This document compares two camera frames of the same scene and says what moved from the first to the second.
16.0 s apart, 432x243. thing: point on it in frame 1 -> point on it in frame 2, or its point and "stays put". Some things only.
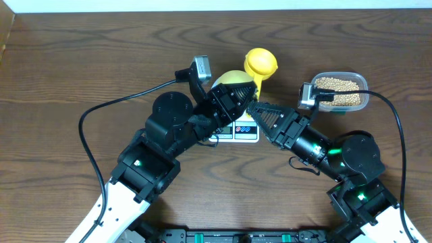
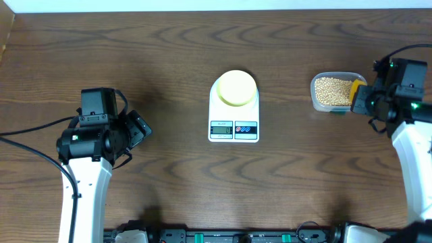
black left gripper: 220,109 -> 139,127
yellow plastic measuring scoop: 262,65 -> 355,86
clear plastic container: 343,81 stays put
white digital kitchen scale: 243,129 stays put
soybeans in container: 338,84 stays put
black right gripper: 285,127 -> 358,104
